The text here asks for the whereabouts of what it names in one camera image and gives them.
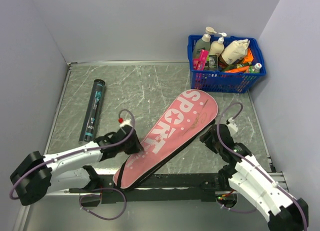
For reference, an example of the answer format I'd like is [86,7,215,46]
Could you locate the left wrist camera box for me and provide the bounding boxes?
[119,118,133,128]

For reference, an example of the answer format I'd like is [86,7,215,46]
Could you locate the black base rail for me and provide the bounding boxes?
[68,173,232,204]

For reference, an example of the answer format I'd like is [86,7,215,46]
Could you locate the blue plastic basket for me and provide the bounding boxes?
[187,34,267,94]

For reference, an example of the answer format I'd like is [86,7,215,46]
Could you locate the orange tube package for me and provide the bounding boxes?
[224,66,250,74]

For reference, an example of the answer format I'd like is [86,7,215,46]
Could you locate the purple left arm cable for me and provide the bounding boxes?
[9,109,137,221]

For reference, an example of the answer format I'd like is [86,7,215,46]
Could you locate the cream pump bottle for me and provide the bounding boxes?
[208,32,227,57]

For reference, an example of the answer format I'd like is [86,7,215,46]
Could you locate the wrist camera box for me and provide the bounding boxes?
[119,118,133,128]
[226,117,238,136]

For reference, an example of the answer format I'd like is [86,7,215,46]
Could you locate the orange snack packet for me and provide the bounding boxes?
[243,48,254,63]

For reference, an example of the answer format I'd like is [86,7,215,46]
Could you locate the green pump bottle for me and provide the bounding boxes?
[192,26,217,59]

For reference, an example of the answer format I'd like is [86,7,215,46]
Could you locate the dark picture box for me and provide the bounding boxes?
[205,55,219,71]

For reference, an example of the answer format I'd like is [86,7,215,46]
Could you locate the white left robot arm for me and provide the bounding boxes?
[9,124,143,206]

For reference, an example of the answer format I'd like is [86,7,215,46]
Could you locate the green bottle white cap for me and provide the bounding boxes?
[245,62,262,74]

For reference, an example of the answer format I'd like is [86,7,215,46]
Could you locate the pink snack box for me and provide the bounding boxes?
[192,49,209,71]

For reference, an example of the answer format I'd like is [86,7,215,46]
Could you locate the pink racket bag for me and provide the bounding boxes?
[113,89,219,190]

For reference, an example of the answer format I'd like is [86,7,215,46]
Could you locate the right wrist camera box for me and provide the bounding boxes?
[226,117,238,136]

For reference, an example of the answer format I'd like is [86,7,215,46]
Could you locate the beige paper bag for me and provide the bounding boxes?
[219,38,251,66]

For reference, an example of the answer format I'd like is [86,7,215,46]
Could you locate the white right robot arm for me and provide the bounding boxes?
[199,124,309,231]

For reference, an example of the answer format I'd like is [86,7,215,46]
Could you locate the black shuttlecock tube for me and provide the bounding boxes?
[78,79,106,144]

